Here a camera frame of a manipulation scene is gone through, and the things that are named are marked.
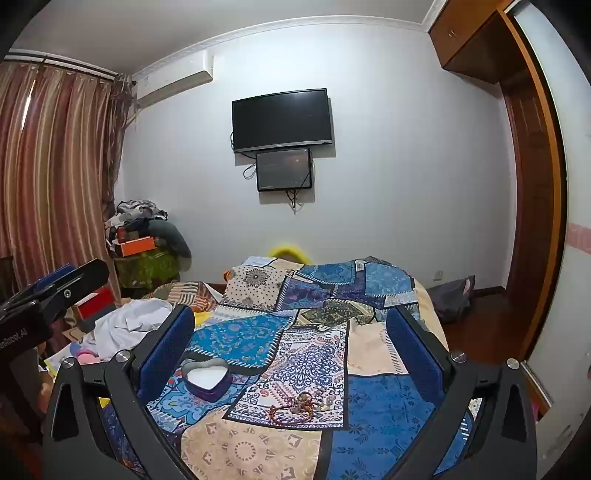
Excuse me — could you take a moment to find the large black wall television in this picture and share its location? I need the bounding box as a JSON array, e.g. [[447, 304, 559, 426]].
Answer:
[[232, 88, 334, 154]]

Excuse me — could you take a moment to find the small black wall monitor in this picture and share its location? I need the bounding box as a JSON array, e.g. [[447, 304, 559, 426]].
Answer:
[[256, 148, 313, 192]]

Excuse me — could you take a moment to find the orange striped bedding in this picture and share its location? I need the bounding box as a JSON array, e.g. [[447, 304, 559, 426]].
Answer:
[[141, 279, 225, 315]]

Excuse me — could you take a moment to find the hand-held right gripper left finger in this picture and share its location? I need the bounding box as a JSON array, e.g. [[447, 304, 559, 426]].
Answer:
[[41, 305, 197, 480]]

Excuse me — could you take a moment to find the yellow plastic object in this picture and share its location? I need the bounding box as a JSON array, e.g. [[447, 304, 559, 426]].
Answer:
[[269, 246, 314, 265]]

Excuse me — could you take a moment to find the patchwork printed blanket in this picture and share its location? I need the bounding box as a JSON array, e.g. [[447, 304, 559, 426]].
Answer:
[[99, 255, 483, 480]]

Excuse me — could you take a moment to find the striped brown curtain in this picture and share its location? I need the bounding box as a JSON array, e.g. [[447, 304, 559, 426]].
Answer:
[[0, 51, 134, 305]]

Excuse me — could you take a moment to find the wooden door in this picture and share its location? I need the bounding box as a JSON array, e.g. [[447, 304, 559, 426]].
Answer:
[[496, 9, 570, 363]]

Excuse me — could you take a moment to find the green patterned cloth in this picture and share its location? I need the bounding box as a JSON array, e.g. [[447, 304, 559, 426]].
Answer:
[[113, 251, 182, 289]]

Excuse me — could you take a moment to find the pile of clothes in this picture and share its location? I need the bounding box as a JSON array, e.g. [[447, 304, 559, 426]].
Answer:
[[104, 200, 192, 259]]

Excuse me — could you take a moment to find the red box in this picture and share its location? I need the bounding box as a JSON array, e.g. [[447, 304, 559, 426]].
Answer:
[[73, 286, 112, 320]]

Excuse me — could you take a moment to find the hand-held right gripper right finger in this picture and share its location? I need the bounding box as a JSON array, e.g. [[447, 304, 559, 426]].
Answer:
[[387, 305, 539, 480]]

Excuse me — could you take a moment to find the white air conditioner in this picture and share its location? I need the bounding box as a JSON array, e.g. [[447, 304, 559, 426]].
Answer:
[[131, 52, 215, 110]]

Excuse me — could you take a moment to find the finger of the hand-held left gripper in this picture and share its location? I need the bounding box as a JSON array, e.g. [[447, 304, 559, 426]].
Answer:
[[28, 258, 110, 317], [0, 264, 77, 308]]

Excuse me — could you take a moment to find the orange box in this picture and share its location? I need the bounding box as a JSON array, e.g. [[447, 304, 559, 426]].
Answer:
[[115, 236, 155, 257]]

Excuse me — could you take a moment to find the wooden overhead cabinet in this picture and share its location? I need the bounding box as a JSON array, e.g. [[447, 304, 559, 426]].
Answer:
[[427, 0, 517, 85]]

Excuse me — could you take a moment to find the purple heart-shaped jewelry box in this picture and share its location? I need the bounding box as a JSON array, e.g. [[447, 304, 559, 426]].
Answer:
[[179, 359, 230, 401]]

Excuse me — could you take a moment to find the red bead bracelet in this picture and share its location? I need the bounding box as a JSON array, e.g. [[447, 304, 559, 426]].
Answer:
[[269, 404, 317, 426]]

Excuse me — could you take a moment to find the white wardrobe door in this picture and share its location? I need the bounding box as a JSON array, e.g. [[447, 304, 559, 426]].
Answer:
[[512, 0, 591, 462]]

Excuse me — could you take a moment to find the white cloth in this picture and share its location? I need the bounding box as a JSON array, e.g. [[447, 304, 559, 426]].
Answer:
[[88, 298, 176, 363]]

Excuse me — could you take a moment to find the dark bag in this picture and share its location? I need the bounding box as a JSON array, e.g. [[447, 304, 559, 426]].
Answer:
[[427, 275, 476, 325]]

